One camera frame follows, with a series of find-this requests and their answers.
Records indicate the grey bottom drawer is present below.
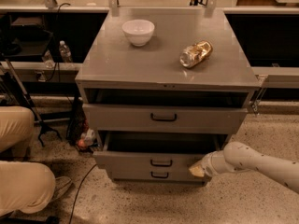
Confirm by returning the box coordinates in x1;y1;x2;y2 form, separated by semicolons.
107;171;211;185

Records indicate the crushed gold can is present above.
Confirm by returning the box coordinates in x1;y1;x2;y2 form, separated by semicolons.
179;41;213;68

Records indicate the grey metal drawer cabinet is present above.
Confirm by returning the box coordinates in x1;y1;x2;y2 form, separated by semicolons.
74;7;261;185

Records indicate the grey sneaker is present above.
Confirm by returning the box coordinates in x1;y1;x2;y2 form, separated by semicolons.
51;176;72;202

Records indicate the grey drawer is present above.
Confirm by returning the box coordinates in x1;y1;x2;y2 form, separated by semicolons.
107;171;211;185
83;104;247;134
95;132;227;172

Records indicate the white ceramic bowl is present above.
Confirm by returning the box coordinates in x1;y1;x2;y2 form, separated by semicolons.
122;20;155;47

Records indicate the clear water bottle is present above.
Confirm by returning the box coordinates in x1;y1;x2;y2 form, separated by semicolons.
59;40;73;63

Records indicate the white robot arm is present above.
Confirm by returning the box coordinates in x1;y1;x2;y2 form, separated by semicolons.
189;142;299;193

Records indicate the person's leg in khaki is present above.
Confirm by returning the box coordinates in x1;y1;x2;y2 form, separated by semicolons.
0;161;55;216

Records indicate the grey top drawer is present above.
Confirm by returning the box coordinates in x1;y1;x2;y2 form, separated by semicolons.
83;104;247;134

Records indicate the black floor cable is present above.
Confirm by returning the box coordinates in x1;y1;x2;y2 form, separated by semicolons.
67;163;98;224

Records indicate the black tripod stand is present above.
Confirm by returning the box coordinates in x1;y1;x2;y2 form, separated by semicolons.
0;59;71;147

